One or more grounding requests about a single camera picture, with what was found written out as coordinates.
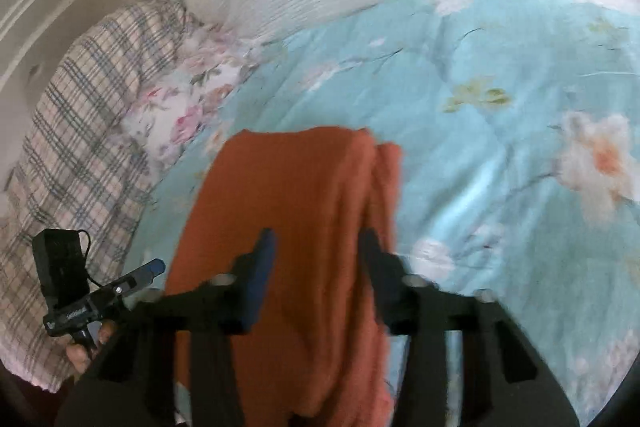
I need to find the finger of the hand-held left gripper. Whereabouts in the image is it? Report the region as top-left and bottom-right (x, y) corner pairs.
(116, 258), (167, 297)

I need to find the light blue floral blanket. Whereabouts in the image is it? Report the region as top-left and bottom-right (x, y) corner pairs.
(121, 0), (640, 427)

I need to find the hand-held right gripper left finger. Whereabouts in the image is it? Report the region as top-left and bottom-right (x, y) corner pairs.
(54, 228), (277, 427)

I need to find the person's left hand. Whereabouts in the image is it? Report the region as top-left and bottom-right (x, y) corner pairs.
(66, 319), (120, 381)

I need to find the orange knit sweater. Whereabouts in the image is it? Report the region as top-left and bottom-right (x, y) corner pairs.
(164, 126), (405, 427)

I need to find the plaid blanket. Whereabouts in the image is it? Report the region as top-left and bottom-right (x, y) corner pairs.
(0, 0), (202, 394)

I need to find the pink floral pillow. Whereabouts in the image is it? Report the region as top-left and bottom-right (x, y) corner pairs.
(121, 23), (287, 166)

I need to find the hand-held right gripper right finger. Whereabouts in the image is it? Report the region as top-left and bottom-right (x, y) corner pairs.
(359, 228), (582, 427)

